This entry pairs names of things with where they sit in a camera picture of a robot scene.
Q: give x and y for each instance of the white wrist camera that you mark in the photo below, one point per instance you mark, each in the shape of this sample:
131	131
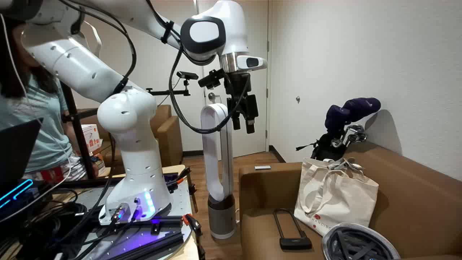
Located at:
235	63

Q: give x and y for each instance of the small white remote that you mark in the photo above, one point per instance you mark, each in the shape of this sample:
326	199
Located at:
264	168

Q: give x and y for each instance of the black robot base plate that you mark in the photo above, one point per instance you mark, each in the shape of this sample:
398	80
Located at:
152	241

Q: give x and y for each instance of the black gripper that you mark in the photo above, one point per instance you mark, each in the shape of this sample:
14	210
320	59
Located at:
238	88

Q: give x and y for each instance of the white canvas tote bag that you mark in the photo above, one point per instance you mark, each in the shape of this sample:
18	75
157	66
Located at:
333	193

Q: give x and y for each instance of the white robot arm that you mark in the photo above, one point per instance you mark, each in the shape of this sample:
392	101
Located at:
53	38

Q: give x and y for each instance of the brown sofa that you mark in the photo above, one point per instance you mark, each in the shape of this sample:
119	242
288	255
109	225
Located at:
418	210

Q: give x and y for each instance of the black laptop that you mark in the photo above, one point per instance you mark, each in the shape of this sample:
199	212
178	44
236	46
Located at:
17	147

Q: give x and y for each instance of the white bladeless tower fan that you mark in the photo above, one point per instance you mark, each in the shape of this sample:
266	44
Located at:
220	183

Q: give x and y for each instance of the person in teal shirt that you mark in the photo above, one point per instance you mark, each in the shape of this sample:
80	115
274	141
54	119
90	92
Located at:
28	92

